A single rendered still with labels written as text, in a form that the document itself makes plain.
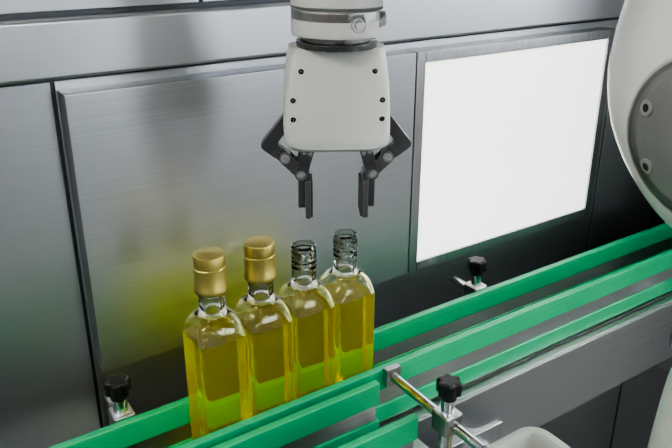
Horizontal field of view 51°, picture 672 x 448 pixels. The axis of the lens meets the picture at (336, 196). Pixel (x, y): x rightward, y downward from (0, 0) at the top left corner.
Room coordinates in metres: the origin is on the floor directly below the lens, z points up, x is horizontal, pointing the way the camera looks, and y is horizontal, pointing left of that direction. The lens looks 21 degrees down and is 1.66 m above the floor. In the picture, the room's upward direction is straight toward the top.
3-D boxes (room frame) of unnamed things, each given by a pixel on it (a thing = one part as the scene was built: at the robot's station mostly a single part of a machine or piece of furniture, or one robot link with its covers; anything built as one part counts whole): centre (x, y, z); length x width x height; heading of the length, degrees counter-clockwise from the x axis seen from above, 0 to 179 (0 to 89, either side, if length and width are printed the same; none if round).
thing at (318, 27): (0.66, 0.00, 1.57); 0.09 x 0.08 x 0.03; 94
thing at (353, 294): (0.77, -0.01, 1.16); 0.06 x 0.06 x 0.21; 34
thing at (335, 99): (0.66, 0.00, 1.51); 0.10 x 0.07 x 0.11; 94
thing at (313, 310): (0.74, 0.04, 1.16); 0.06 x 0.06 x 0.21; 34
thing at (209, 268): (0.67, 0.13, 1.31); 0.04 x 0.04 x 0.04
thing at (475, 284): (0.98, -0.20, 1.11); 0.07 x 0.04 x 0.13; 33
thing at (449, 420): (0.68, -0.11, 1.12); 0.17 x 0.03 x 0.12; 33
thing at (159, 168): (0.98, -0.09, 1.32); 0.90 x 0.03 x 0.34; 123
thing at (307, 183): (0.66, 0.04, 1.42); 0.03 x 0.03 x 0.07; 4
